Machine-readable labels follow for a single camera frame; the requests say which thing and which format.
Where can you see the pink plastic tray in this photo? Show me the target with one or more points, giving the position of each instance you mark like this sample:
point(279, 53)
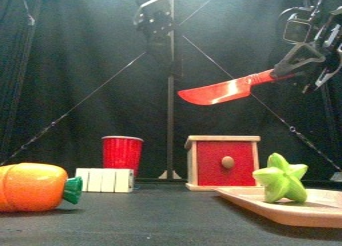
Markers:
point(312, 213)

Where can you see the red plastic toy knife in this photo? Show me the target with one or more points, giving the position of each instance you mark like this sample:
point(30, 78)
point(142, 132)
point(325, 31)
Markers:
point(215, 93)

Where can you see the red plastic party cup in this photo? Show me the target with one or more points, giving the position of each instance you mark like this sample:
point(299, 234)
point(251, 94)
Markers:
point(121, 153)

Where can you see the black cloth backdrop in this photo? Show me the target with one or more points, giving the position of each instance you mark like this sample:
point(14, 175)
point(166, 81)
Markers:
point(89, 56)

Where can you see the green star toy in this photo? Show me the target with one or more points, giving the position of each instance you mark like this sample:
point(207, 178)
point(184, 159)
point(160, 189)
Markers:
point(281, 183)

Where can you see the orange toy carrot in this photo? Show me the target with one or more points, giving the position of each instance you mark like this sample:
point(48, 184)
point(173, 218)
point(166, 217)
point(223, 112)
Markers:
point(32, 186)

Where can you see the wooden box with red drawer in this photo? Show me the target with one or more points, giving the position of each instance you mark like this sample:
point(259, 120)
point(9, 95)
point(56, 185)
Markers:
point(209, 170)

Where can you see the black frame pole with foot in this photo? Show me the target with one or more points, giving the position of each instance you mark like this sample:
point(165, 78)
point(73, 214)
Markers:
point(170, 123)

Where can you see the white block strip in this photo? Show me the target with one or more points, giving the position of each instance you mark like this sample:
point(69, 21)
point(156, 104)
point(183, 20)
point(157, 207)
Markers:
point(105, 180)

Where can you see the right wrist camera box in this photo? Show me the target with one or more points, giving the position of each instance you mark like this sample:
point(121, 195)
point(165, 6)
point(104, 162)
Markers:
point(296, 30)

